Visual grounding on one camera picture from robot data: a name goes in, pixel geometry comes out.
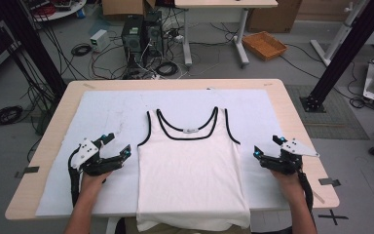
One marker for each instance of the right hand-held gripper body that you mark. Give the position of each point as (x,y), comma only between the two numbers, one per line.
(289,161)

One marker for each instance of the orange woven basket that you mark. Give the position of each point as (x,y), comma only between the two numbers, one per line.
(264,45)

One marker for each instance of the white metal stand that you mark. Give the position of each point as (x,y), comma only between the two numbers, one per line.
(341,32)

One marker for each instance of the thin wooden stick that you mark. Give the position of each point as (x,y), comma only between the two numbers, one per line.
(318,197)

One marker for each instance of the person's left hand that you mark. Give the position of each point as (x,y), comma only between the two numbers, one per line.
(92,183)

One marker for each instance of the dark grey floor mat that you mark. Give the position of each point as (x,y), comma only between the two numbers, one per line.
(337,110)

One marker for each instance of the round white table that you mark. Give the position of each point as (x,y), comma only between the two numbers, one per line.
(61,13)

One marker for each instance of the black computer tower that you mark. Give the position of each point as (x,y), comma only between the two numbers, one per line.
(132,39)
(154,34)

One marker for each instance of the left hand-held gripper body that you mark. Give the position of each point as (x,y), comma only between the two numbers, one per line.
(89,159)

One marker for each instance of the person's right hand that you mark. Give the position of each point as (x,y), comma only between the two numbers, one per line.
(287,185)

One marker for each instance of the black metal frame post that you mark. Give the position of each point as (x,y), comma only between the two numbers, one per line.
(35,48)
(347,48)

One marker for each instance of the white tank top black trim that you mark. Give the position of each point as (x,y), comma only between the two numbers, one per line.
(191,175)

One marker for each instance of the large brown cardboard box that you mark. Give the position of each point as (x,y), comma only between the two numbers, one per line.
(272,16)

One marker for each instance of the white desk with metal legs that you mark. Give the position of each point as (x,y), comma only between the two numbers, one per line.
(224,3)

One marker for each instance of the black tape strip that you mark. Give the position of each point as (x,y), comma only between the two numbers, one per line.
(29,170)
(329,182)

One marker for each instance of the pale blue table mat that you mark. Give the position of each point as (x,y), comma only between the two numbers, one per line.
(110,107)

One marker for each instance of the small white power supply box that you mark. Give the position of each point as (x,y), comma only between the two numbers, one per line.
(99,40)

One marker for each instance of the black tape cross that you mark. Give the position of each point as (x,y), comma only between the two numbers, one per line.
(333,217)

